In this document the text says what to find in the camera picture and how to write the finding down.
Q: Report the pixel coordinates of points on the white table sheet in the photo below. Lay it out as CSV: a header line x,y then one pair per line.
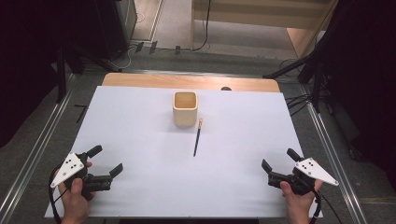
x,y
140,149

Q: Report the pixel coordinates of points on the dark round table grommet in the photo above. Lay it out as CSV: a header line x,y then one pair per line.
x,y
226,88

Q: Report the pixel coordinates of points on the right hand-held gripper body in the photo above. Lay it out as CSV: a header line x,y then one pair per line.
x,y
314,171

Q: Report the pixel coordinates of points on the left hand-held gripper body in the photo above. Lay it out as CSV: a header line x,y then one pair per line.
x,y
67,169

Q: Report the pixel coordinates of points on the person's right hand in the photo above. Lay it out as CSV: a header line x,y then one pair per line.
x,y
299,207

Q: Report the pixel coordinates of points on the person's left hand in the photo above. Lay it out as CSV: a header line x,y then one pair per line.
x,y
74,205

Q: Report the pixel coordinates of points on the metal floor rail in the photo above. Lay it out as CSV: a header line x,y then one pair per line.
x,y
37,143
330,149

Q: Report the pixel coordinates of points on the light wooden shelf unit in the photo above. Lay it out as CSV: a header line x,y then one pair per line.
x,y
264,18

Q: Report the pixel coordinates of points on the square wooden pen holder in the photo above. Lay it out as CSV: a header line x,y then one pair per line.
x,y
185,116

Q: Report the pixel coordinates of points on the black curtain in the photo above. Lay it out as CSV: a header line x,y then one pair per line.
x,y
364,77
28,46

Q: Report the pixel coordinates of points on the black tripod stand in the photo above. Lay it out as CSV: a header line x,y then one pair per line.
x,y
317,81
62,77

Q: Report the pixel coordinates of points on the black pencil with orange end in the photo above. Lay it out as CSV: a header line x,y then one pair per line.
x,y
197,138

